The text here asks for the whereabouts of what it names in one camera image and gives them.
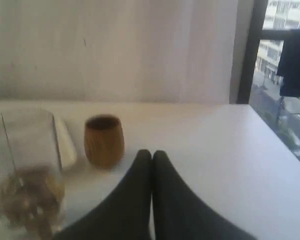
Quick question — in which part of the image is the clear plastic shaker body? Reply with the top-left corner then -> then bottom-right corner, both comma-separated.
0,108 -> 65,240

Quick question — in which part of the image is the white rectangular tray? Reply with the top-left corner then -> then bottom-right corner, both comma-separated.
54,115 -> 78,171

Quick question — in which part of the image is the brown wooden cup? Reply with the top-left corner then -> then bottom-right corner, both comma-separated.
83,114 -> 125,169

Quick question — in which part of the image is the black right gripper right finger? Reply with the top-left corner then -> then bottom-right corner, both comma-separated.
152,150 -> 255,240

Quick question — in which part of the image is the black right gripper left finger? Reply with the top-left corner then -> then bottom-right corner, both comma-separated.
53,149 -> 152,240

